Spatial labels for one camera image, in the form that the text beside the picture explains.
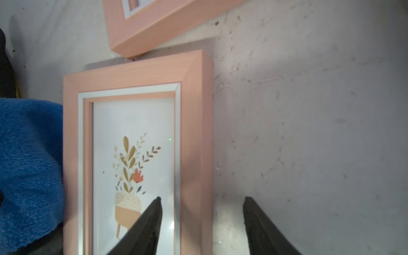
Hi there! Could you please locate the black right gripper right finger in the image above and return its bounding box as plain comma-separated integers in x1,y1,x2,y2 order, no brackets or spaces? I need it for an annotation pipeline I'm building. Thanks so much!
243,197,301,255

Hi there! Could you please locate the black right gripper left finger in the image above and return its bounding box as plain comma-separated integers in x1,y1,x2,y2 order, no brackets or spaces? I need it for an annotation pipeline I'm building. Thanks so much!
108,197,163,255

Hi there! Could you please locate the pink picture frame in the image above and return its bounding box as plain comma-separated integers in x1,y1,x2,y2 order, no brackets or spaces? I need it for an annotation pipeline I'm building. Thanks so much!
103,1,243,58
63,51,213,255

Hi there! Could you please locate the blue microfibre cloth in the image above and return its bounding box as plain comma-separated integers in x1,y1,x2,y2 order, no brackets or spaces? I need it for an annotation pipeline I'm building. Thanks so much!
1,98,65,255

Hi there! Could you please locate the black yellow work glove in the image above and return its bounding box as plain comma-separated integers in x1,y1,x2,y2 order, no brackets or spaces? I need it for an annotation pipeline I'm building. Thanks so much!
1,30,20,98

